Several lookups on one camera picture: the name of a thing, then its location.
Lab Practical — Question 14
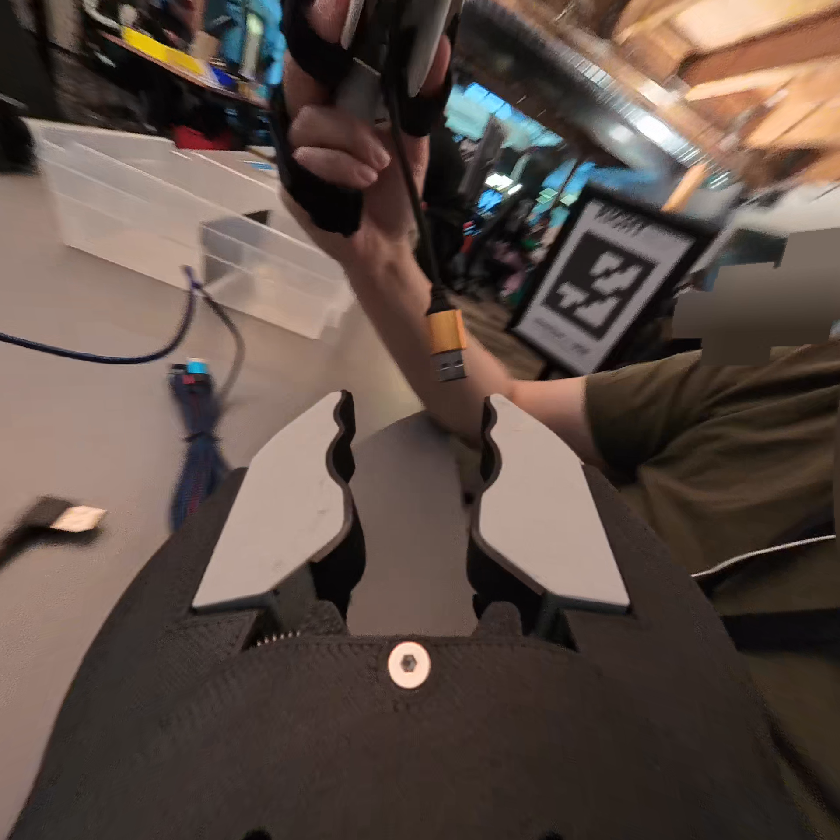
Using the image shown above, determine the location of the person's right hand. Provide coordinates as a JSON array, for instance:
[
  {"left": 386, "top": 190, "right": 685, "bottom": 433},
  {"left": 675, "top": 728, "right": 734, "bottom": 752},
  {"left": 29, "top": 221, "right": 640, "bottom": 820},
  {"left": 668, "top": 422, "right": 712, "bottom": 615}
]
[{"left": 283, "top": 0, "right": 454, "bottom": 263}]

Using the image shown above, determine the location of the black framed tag sign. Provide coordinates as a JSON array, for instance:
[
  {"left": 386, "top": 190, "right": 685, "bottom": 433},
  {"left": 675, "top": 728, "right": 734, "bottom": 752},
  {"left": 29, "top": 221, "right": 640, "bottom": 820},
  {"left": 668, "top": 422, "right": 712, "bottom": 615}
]
[{"left": 508, "top": 187, "right": 719, "bottom": 378}]

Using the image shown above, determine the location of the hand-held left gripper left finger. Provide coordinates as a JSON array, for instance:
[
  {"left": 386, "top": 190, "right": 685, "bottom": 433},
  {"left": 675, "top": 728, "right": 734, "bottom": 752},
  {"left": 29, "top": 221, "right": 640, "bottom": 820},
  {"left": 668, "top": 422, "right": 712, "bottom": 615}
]
[{"left": 190, "top": 390, "right": 366, "bottom": 614}]

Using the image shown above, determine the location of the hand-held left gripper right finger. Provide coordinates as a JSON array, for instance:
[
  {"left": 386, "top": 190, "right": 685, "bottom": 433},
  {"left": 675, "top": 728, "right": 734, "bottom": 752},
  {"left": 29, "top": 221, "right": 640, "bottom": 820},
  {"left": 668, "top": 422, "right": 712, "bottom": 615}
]
[{"left": 467, "top": 392, "right": 634, "bottom": 614}]

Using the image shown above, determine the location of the ribbed silver ventilation duct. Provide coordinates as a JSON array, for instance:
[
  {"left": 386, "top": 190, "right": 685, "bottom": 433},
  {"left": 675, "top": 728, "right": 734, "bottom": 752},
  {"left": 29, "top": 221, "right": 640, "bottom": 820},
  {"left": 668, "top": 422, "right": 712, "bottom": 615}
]
[{"left": 459, "top": 0, "right": 742, "bottom": 178}]

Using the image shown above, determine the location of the black angled usb cable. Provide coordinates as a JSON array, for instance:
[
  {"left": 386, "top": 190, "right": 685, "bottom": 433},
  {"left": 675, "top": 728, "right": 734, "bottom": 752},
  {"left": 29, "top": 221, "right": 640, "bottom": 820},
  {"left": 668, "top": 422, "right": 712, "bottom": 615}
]
[{"left": 0, "top": 497, "right": 108, "bottom": 568}]

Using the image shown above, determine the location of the thin white cord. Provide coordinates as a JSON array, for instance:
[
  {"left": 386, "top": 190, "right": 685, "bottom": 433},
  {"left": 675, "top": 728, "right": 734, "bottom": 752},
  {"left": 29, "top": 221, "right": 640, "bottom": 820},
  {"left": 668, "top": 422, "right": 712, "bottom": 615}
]
[{"left": 692, "top": 535, "right": 837, "bottom": 580}]

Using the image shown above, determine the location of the person's right forearm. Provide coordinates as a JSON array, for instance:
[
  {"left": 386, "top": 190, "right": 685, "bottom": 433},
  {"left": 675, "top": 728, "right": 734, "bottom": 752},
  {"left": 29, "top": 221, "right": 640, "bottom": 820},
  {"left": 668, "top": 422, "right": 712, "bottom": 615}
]
[{"left": 344, "top": 217, "right": 611, "bottom": 470}]

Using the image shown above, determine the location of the gold plug black usb cable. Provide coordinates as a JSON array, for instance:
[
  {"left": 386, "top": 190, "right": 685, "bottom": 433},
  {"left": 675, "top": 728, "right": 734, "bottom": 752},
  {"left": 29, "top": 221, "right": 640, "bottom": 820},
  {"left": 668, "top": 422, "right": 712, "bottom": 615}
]
[{"left": 381, "top": 66, "right": 470, "bottom": 385}]

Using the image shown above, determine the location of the blue braided usb cable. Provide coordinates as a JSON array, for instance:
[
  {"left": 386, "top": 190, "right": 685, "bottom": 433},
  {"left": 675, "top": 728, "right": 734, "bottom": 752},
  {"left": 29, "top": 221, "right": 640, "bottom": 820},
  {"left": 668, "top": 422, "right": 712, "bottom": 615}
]
[{"left": 0, "top": 266, "right": 247, "bottom": 532}]

